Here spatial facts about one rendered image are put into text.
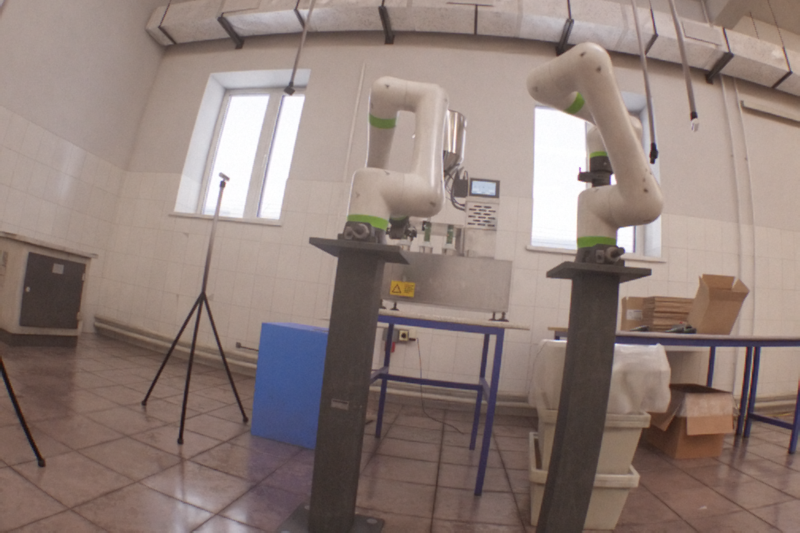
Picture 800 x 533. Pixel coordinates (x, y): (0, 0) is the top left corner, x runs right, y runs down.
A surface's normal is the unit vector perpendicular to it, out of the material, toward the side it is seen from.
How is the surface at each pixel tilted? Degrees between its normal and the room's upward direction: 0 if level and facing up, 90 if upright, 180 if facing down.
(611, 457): 96
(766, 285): 90
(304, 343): 90
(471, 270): 90
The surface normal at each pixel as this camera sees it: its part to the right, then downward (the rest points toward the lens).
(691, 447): -0.16, -0.20
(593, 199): -0.86, -0.26
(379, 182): 0.10, -0.21
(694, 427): -0.11, -0.56
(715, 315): -0.17, 0.40
